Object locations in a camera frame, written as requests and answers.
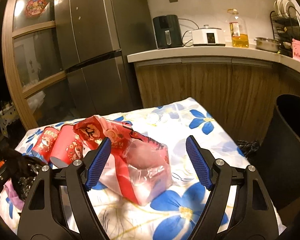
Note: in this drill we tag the black air fryer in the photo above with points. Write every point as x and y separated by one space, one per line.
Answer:
167 31

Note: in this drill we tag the dark grey refrigerator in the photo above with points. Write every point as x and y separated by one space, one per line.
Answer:
95 38

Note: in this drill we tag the black dish rack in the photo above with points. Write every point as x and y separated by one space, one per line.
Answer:
284 30

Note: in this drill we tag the red paper cup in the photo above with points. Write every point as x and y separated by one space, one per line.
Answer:
43 147
67 148

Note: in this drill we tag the red paper cup right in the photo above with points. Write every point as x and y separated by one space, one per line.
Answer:
67 148

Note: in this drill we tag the white plates in rack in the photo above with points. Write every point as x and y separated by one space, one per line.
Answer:
284 8

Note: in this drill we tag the white rice cooker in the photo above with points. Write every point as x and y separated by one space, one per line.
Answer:
208 36

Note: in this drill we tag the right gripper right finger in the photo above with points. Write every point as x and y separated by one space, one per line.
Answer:
201 161

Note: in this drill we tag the black round trash bin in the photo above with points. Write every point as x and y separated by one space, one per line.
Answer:
278 158

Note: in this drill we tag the pink plastic bag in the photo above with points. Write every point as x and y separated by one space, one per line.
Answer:
13 196

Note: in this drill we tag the red transparent plastic bag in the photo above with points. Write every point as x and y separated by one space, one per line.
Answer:
138 167

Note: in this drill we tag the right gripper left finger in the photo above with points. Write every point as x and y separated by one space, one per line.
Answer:
95 161

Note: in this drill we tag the red round door decoration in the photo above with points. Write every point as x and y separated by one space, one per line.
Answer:
34 8

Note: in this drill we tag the steel mixing bowl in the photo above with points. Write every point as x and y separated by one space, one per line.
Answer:
267 44

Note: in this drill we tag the cooking oil bottle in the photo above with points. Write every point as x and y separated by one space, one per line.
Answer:
238 30

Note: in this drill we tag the wooden lower cabinets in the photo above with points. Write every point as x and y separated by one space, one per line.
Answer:
239 93

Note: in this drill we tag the wooden glass door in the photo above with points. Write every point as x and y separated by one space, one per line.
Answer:
33 68

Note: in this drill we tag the red paper cup left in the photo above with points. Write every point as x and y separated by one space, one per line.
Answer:
43 147

